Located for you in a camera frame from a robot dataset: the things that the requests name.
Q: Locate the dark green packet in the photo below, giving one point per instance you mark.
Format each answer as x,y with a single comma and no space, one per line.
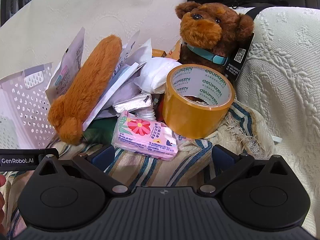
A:
100,132

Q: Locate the crumpled white tissue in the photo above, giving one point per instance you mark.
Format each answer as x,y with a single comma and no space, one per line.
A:
160,72

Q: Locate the clear printed packet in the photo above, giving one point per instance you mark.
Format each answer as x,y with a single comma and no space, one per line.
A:
135,52

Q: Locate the silver foil packet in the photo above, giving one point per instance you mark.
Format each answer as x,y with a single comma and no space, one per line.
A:
132,103

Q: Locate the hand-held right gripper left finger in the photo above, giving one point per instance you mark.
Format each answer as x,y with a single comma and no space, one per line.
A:
100,156

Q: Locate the striped fringed cloth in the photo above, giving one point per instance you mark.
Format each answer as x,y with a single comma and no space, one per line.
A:
150,170

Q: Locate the cream cushion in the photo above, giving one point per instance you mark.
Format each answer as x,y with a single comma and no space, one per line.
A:
112,10

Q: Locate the pink flowered tissue pack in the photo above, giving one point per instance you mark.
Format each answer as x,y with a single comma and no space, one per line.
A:
140,140

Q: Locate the person's left hand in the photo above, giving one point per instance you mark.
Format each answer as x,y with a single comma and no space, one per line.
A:
1,210

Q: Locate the white perforated plastic basket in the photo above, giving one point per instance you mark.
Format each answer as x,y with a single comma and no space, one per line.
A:
25,110

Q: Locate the yellow packing tape roll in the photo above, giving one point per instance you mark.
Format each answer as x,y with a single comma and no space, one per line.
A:
185,115

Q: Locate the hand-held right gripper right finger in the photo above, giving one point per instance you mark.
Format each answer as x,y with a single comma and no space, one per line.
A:
222,156

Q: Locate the cream textured sofa cover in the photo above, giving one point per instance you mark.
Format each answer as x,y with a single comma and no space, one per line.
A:
287,80

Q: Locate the white device with red button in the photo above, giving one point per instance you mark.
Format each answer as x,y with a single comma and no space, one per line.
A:
277,139

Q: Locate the white printed flat packet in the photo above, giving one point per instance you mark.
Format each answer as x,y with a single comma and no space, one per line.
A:
67,67

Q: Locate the long orange-brown plush toy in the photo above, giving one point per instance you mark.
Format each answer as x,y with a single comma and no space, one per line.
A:
92,80

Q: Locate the brown plush dog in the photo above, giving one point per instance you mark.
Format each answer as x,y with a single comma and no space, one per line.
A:
200,30

